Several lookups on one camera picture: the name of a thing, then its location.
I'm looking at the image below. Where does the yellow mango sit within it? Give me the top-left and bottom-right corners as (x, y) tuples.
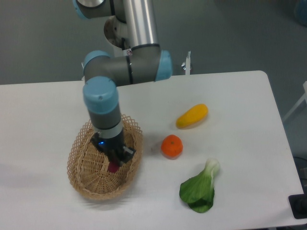
(176, 103), (209, 129)

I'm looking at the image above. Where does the woven wicker basket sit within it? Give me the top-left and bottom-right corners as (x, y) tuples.
(67, 114), (143, 201)

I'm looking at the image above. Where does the black device at table edge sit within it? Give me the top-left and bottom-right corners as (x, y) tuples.
(288, 194), (307, 219)

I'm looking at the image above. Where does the white clamp post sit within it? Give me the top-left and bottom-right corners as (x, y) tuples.
(181, 50), (192, 75)

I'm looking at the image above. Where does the white frame at right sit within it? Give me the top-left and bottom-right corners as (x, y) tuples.
(282, 81), (307, 123)

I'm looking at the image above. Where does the blue object top right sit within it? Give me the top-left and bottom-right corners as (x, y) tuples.
(294, 0), (307, 26)

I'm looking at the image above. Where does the green bok choy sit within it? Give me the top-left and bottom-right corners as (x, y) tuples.
(179, 158), (220, 213)

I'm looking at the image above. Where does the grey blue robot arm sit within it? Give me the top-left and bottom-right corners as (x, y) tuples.
(73, 0), (173, 170)

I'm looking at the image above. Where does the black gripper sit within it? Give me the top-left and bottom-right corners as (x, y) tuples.
(90, 130), (136, 166)

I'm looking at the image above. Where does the purple sweet potato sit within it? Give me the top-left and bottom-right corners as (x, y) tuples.
(107, 162), (120, 173)

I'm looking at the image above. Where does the orange tangerine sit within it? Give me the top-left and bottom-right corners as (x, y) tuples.
(161, 135), (183, 158)

